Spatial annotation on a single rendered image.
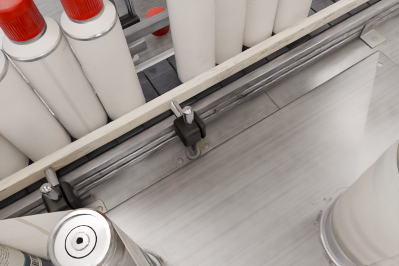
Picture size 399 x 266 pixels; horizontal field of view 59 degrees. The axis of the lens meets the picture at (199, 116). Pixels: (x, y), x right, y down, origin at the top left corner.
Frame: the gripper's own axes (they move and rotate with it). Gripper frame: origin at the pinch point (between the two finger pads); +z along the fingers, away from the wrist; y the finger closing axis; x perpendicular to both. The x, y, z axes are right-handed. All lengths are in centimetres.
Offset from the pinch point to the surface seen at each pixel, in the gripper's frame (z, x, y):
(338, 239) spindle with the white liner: 8.9, -18.7, 26.9
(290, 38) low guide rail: 6.0, -5.9, 4.4
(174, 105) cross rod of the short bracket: 11.8, -23.1, 5.2
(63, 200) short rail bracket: 16.2, -37.8, 9.3
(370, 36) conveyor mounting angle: 7.5, 11.8, 6.5
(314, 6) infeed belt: 5.4, 3.6, -0.2
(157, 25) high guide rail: 6.5, -22.0, -3.1
